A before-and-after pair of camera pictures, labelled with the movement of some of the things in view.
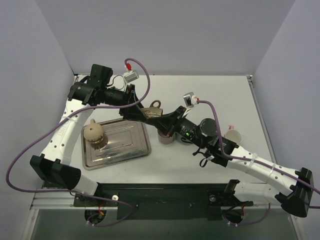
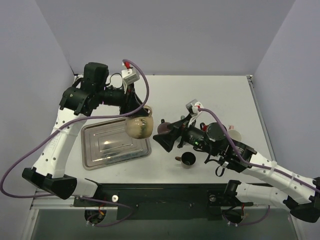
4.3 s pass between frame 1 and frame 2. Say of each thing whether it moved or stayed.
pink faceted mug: stayed
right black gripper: moved
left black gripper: stayed
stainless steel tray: stayed
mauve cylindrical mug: moved
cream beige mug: moved
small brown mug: moved
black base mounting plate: stayed
